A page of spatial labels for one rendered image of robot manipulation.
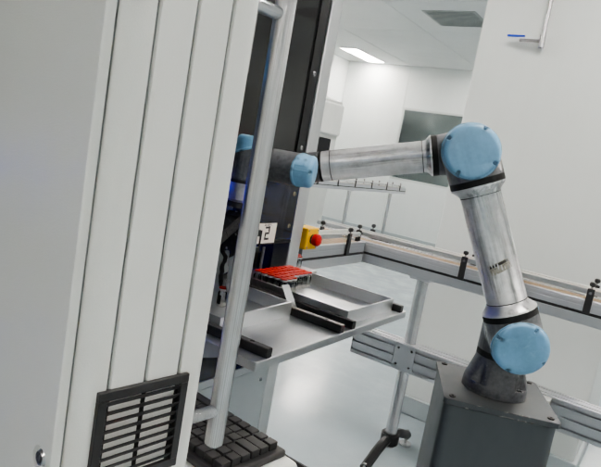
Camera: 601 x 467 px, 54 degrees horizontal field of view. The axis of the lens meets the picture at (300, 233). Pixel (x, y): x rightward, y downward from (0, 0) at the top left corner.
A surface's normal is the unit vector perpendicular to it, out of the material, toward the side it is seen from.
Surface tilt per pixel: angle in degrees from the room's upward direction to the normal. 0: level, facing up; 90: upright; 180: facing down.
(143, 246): 90
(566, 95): 90
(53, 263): 90
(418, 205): 90
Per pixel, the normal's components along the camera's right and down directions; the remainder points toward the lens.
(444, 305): -0.55, 0.03
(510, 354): -0.17, 0.23
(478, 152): -0.24, -0.02
